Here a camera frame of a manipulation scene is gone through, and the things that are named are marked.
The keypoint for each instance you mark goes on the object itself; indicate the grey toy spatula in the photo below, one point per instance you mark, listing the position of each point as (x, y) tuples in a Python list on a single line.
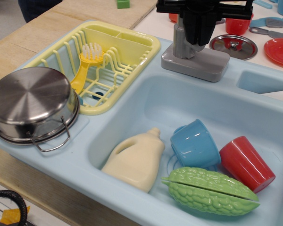
[(274, 23)]

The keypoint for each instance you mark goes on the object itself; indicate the cream toy detergent bottle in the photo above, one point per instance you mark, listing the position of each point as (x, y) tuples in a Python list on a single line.
[(136, 160)]

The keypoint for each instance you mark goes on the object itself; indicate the wooden board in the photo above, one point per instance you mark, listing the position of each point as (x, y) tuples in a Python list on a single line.
[(101, 10)]

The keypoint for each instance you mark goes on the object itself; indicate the blue plastic cup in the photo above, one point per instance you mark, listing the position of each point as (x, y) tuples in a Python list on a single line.
[(194, 146)]

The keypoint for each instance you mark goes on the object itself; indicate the red plastic plate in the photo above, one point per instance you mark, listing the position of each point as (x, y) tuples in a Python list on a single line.
[(274, 50)]

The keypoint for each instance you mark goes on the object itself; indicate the blue toy utensil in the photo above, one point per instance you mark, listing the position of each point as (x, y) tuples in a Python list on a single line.
[(261, 22)]

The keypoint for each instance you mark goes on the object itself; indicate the yellow dish drying rack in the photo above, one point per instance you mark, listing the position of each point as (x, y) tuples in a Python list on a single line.
[(126, 54)]

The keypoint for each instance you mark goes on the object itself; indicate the red plastic cup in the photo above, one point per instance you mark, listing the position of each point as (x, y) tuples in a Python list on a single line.
[(240, 158)]

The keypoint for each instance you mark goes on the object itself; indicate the yellow dish brush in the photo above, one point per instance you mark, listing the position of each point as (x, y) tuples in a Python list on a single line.
[(91, 55)]

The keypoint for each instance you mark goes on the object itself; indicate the green toy block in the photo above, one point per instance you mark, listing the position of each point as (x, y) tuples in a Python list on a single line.
[(121, 4)]

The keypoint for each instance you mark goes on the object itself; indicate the stainless steel pot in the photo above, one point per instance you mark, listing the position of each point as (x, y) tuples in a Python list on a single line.
[(37, 104)]

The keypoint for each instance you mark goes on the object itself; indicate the light blue toy sink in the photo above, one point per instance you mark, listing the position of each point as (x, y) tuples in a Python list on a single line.
[(69, 184)]

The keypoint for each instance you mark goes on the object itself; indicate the yellow tape piece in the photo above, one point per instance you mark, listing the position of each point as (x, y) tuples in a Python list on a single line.
[(10, 216)]

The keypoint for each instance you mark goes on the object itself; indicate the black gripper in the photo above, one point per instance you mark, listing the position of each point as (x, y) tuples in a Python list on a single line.
[(208, 10)]

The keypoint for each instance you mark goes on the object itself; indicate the grey toy faucet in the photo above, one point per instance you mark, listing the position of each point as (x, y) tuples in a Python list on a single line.
[(193, 60)]

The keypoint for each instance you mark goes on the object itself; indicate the steel pot lid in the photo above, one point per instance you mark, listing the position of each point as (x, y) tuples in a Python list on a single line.
[(235, 46)]

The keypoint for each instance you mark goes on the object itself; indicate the green toy bitter gourd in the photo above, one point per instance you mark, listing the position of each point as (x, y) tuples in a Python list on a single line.
[(210, 191)]

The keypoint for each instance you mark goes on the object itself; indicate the grey toy spoon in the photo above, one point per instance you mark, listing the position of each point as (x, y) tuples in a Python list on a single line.
[(222, 21)]

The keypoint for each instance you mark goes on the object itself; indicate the grey toy knife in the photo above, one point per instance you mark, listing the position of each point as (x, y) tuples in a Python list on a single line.
[(272, 34)]

